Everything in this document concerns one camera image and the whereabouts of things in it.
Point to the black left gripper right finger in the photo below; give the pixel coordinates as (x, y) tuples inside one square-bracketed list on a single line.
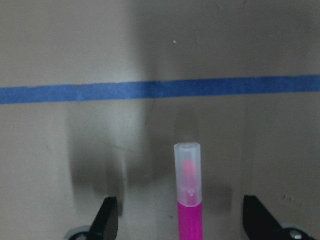
[(258, 222)]

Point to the pink marker pen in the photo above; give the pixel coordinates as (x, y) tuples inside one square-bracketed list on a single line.
[(188, 173)]

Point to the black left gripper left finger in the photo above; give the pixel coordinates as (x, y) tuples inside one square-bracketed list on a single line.
[(106, 223)]

